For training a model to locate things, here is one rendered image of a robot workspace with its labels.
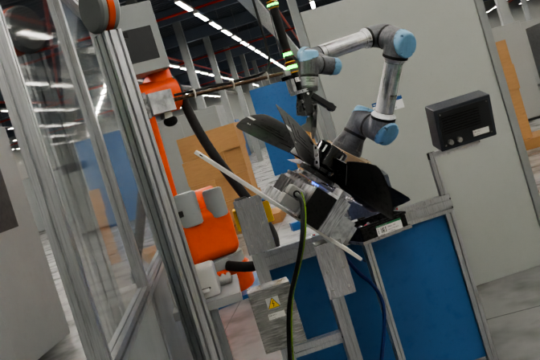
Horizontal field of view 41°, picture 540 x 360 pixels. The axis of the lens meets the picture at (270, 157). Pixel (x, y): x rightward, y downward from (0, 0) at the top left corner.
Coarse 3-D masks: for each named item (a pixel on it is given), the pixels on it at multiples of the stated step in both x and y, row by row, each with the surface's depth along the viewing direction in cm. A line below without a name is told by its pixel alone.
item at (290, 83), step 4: (284, 72) 272; (288, 72) 273; (280, 76) 274; (284, 76) 273; (288, 76) 272; (292, 76) 273; (284, 80) 273; (288, 80) 274; (292, 80) 274; (288, 84) 274; (292, 84) 273; (288, 88) 275; (292, 88) 273; (296, 88) 274; (292, 92) 274; (296, 92) 273; (300, 92) 273
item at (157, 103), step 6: (162, 90) 235; (168, 90) 236; (144, 96) 232; (150, 96) 232; (156, 96) 233; (162, 96) 235; (168, 96) 236; (144, 102) 232; (150, 102) 232; (156, 102) 233; (162, 102) 234; (168, 102) 236; (174, 102) 237; (150, 108) 232; (156, 108) 233; (162, 108) 234; (168, 108) 235; (174, 108) 237; (150, 114) 232; (156, 114) 233
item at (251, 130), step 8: (248, 120) 276; (256, 120) 278; (264, 120) 280; (272, 120) 282; (240, 128) 270; (248, 128) 271; (256, 128) 273; (264, 128) 274; (272, 128) 275; (280, 128) 276; (256, 136) 269; (264, 136) 270; (272, 136) 271; (280, 136) 272; (288, 136) 273; (272, 144) 268; (280, 144) 269; (288, 144) 270; (288, 152) 268
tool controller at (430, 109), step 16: (464, 96) 318; (480, 96) 312; (432, 112) 312; (448, 112) 311; (464, 112) 312; (480, 112) 314; (432, 128) 318; (448, 128) 313; (464, 128) 314; (480, 128) 315; (432, 144) 325; (448, 144) 315; (464, 144) 317
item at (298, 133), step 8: (280, 112) 243; (288, 120) 245; (296, 128) 247; (296, 136) 243; (304, 136) 252; (296, 144) 238; (304, 144) 249; (312, 144) 257; (304, 152) 246; (312, 152) 255; (304, 160) 243; (312, 160) 254
